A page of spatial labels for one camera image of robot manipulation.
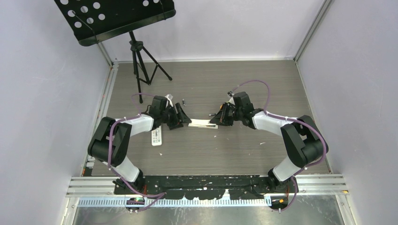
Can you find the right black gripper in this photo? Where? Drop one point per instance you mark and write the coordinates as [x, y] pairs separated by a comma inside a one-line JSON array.
[[221, 118]]

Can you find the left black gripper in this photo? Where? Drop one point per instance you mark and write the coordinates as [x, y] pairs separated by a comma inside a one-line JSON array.
[[176, 123]]

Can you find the long white remote control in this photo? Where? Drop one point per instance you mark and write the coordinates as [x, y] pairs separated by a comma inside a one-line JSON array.
[[198, 123]]

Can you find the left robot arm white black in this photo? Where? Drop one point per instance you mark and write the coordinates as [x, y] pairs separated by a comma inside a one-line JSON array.
[[110, 141]]

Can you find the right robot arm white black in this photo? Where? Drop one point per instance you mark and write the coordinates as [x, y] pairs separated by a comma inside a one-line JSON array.
[[304, 144]]

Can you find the white air conditioner remote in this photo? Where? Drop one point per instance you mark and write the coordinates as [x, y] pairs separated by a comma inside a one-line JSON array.
[[156, 137]]

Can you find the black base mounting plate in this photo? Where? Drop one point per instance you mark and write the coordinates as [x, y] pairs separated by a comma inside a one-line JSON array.
[[204, 187]]

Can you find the black music stand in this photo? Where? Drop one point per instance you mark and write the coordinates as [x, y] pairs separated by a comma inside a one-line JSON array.
[[95, 21]]

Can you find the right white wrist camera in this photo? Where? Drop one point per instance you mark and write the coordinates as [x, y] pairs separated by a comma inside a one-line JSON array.
[[230, 97]]

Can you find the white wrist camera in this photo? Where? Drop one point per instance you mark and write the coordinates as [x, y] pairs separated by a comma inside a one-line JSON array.
[[169, 98], [230, 97]]

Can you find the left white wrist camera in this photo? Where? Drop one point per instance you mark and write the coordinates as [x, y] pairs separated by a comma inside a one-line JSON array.
[[169, 98]]

